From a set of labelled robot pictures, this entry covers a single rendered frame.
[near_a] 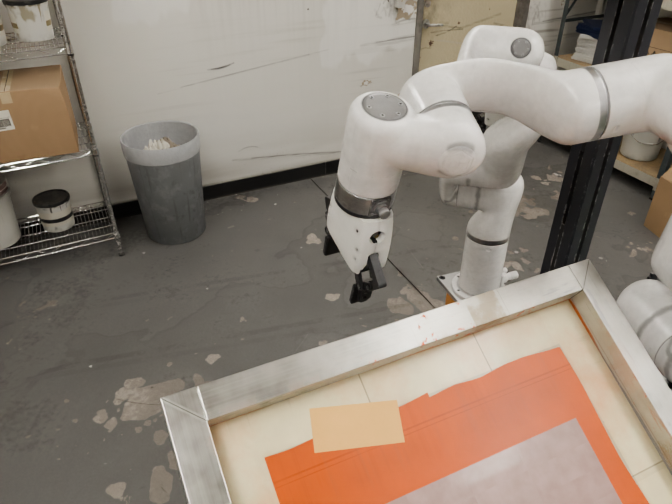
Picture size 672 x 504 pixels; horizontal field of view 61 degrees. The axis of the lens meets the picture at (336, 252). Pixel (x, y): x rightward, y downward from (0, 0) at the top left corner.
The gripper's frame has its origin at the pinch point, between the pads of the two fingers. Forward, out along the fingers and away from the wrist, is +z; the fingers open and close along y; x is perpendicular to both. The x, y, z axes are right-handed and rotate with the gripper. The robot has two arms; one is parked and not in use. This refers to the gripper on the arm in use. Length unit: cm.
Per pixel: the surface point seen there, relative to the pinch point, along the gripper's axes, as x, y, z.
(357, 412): 9.1, -21.2, -3.2
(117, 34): -3, 282, 120
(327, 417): 12.6, -20.6, -3.4
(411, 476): 6.0, -29.5, -1.3
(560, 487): -10.5, -36.9, 0.4
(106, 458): 52, 61, 175
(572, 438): -15.2, -32.8, -0.6
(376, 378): 5.3, -18.4, -3.9
